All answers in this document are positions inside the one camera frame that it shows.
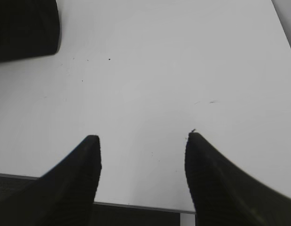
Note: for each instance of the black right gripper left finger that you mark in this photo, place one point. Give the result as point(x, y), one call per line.
point(62, 197)

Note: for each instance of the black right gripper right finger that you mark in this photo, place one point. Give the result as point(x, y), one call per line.
point(225, 195)

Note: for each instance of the black canvas tote bag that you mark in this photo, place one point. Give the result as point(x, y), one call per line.
point(28, 28)

